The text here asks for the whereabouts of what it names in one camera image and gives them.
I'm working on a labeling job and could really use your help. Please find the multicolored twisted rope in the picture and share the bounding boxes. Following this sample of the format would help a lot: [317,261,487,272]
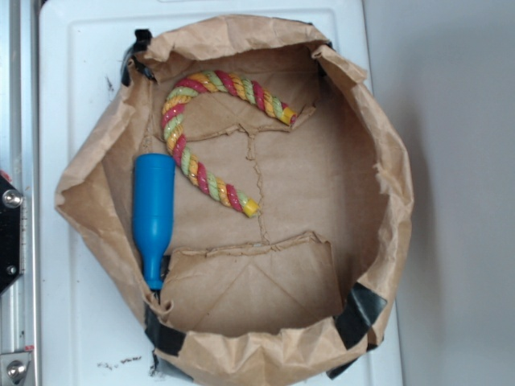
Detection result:
[161,70,299,220]

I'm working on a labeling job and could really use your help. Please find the brown paper bag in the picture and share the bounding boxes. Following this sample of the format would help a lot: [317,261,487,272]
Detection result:
[56,15,414,385]

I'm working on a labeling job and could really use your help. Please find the blue plastic bottle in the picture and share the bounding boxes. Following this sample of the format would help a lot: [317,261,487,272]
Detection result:
[133,154,175,291]

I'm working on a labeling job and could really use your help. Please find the black tape piece right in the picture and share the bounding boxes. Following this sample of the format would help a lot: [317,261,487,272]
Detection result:
[326,282,388,380]

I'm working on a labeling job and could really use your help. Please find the black tape piece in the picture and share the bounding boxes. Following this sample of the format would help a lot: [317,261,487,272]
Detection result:
[145,306,187,372]
[326,282,388,380]
[121,29,156,87]

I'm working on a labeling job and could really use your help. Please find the black tape piece bottom left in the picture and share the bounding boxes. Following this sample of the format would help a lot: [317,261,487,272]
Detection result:
[145,306,187,372]

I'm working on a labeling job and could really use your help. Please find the black tape piece top left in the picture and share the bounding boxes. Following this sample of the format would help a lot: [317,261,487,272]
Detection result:
[121,29,156,87]

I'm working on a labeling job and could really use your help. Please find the black metal bracket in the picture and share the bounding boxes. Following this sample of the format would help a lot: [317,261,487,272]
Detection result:
[0,176,23,294]

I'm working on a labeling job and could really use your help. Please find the aluminium frame rail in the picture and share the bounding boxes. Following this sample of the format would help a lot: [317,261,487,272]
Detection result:
[1,1,43,385]

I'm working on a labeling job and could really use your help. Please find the metal corner bracket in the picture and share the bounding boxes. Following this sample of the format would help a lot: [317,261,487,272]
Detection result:
[1,351,35,386]

